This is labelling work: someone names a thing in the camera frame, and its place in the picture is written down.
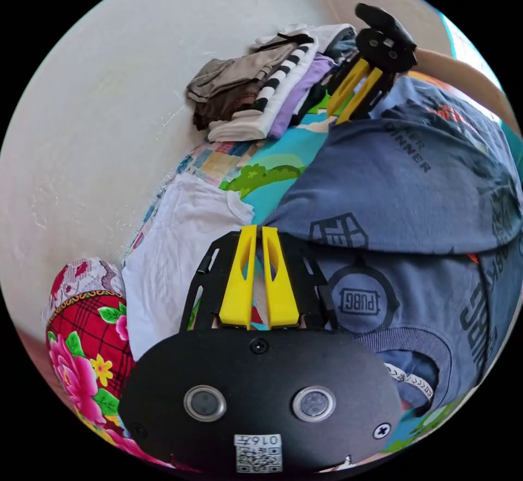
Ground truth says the white shirt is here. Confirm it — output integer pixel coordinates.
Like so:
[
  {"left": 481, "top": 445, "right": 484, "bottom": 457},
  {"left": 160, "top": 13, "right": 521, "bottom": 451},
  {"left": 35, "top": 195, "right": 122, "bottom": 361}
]
[{"left": 121, "top": 172, "right": 257, "bottom": 362}]

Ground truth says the red floral pillow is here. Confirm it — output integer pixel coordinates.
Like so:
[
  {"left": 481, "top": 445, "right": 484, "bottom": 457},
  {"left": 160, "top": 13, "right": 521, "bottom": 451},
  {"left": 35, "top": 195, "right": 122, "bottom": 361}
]
[{"left": 42, "top": 258, "right": 173, "bottom": 468}]

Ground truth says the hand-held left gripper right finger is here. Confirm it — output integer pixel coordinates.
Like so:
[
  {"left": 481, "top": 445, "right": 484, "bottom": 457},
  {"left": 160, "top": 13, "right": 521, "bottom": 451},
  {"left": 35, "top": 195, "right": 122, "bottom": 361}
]
[{"left": 261, "top": 226, "right": 301, "bottom": 330}]

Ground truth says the blue hoodie with dark print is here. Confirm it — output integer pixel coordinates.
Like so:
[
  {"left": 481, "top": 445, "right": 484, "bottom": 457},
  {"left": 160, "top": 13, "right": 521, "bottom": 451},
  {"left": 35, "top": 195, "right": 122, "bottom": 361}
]
[{"left": 261, "top": 72, "right": 523, "bottom": 421}]

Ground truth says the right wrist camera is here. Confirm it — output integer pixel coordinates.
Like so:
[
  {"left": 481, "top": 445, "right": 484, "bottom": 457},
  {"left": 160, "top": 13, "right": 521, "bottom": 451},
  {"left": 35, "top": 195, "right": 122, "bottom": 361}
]
[{"left": 354, "top": 2, "right": 414, "bottom": 47}]

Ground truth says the pile of clothes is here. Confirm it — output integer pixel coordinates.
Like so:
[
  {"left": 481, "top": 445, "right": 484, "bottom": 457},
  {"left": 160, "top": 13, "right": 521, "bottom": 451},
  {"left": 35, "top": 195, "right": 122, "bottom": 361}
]
[{"left": 186, "top": 23, "right": 361, "bottom": 143}]

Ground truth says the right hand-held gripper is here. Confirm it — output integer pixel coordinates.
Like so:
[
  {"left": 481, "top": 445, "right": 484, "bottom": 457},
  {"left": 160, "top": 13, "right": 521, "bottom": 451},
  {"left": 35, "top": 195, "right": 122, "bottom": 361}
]
[{"left": 321, "top": 26, "right": 418, "bottom": 125}]

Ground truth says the person's right forearm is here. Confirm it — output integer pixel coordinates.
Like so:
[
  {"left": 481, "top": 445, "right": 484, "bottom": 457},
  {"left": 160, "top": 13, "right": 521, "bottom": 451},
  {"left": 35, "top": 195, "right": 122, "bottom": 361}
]
[{"left": 411, "top": 48, "right": 518, "bottom": 123}]

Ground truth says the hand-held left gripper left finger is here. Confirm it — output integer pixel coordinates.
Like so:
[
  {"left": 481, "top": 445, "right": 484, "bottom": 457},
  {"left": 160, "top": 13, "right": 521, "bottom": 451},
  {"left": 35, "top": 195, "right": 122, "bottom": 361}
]
[{"left": 218, "top": 225, "right": 258, "bottom": 330}]

